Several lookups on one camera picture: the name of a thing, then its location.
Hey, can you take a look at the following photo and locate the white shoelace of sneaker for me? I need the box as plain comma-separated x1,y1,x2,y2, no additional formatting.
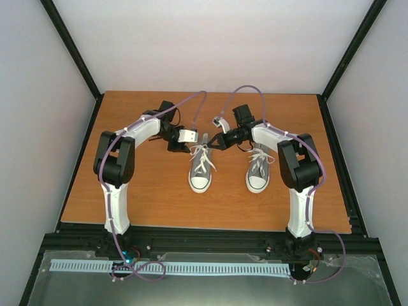
189,145,216,180
249,145,275,180

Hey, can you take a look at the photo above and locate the grey sneaker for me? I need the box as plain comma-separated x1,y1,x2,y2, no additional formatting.
188,133,214,194
245,143,275,194

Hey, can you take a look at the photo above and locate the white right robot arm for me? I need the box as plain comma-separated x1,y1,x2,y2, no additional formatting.
208,105,326,238

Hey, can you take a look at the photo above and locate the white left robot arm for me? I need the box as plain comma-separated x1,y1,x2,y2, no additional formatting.
93,100,190,257

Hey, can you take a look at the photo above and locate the clear plastic front sheet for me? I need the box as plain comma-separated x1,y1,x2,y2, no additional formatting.
27,251,392,305

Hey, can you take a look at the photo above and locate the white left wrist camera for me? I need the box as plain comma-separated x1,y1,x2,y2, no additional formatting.
177,129,199,143

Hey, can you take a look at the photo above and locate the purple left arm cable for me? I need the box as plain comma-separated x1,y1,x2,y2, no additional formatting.
98,90,208,281

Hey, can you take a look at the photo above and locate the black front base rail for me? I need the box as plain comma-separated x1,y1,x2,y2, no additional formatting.
40,223,383,262

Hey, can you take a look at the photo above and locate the light blue cable duct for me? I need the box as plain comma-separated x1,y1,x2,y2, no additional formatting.
49,259,290,278

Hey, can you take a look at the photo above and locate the black left frame post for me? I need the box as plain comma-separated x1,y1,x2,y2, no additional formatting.
40,0,103,100

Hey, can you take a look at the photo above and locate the black frame post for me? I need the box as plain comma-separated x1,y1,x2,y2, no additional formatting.
320,0,389,99
40,0,103,100

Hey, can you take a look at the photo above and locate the black right frame post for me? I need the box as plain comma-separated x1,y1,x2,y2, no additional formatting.
320,0,389,99

